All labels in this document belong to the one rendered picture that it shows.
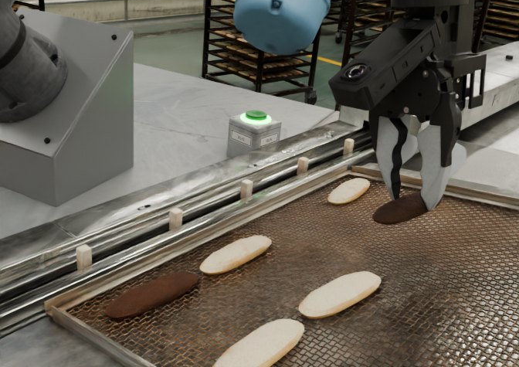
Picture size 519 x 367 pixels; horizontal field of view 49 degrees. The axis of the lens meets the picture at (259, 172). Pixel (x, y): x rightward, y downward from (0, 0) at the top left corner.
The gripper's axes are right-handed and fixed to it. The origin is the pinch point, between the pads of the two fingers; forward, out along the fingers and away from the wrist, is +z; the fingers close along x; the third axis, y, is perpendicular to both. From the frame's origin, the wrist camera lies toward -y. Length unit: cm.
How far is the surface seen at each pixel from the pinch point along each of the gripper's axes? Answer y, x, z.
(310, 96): 232, 247, 53
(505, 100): 88, 35, 8
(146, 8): 266, 521, -4
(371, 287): -9.2, -2.8, 6.0
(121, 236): -18.4, 29.7, 8.2
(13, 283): -32.6, 27.1, 8.3
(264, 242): -10.0, 11.6, 5.8
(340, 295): -12.7, -2.2, 5.7
